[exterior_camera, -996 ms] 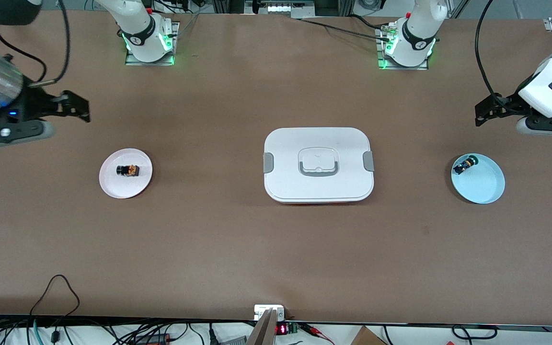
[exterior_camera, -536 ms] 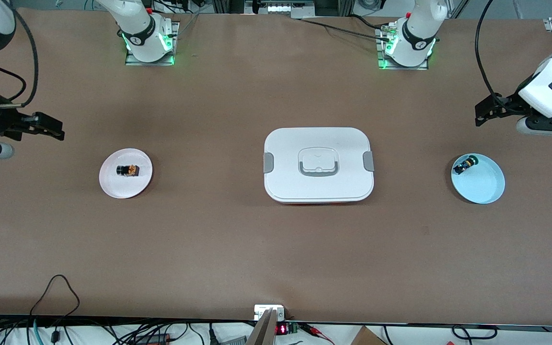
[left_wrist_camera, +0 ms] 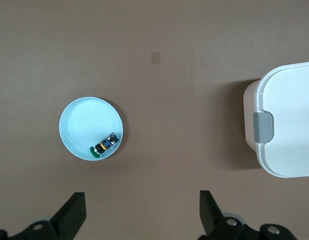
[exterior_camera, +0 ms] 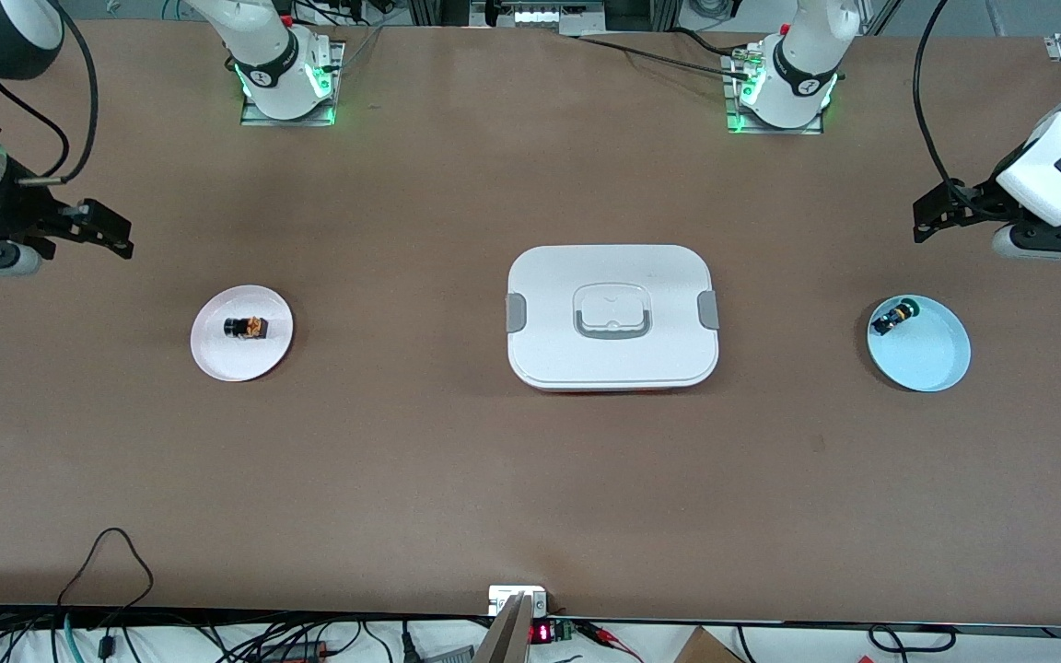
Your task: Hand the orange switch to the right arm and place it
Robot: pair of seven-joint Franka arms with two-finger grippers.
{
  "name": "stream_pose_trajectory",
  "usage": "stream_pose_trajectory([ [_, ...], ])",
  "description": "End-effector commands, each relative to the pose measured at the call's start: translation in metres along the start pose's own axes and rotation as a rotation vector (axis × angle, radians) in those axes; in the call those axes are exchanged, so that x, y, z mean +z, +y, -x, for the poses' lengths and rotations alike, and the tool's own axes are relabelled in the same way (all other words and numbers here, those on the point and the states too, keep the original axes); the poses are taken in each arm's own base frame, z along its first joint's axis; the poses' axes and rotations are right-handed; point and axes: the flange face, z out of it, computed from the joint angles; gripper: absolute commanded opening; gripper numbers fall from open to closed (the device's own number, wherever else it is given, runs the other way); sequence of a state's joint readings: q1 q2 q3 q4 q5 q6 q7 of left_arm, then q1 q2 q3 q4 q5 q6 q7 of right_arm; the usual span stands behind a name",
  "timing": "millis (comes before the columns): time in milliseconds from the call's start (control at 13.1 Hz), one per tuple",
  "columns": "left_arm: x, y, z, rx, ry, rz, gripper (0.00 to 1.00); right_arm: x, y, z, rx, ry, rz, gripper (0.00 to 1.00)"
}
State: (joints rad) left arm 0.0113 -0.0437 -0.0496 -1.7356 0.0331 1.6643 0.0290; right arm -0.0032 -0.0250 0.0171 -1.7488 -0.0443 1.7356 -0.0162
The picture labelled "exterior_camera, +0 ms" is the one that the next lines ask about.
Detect light blue round plate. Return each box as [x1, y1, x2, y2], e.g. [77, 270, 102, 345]
[867, 295, 972, 393]

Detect black cable on table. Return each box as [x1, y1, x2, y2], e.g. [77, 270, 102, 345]
[577, 35, 752, 79]

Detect red clip leads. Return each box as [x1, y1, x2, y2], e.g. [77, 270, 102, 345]
[577, 621, 644, 660]

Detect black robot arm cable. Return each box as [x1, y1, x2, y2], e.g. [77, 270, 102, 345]
[913, 0, 987, 215]
[0, 76, 71, 176]
[17, 0, 99, 185]

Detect small white mounting block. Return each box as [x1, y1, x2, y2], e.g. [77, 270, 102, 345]
[488, 586, 548, 616]

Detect coiled black cable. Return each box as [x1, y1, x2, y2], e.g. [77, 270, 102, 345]
[867, 624, 957, 657]

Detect aluminium frame structure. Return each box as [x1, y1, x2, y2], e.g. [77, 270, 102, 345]
[406, 0, 679, 38]

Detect white lidded lunch box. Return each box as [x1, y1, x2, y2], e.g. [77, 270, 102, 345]
[505, 244, 721, 393]

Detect black power adapter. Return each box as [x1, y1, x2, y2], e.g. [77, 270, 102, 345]
[259, 640, 329, 663]

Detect brown cardboard piece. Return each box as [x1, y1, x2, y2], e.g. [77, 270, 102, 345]
[673, 626, 745, 663]

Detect grey metal pole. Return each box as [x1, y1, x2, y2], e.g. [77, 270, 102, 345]
[473, 594, 533, 663]

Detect pink round plate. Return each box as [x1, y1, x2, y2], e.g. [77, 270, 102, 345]
[190, 285, 295, 383]

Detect looped thin black cable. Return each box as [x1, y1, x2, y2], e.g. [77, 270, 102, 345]
[56, 528, 155, 613]

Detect green push-button switch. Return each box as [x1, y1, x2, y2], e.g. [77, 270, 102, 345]
[871, 298, 920, 336]

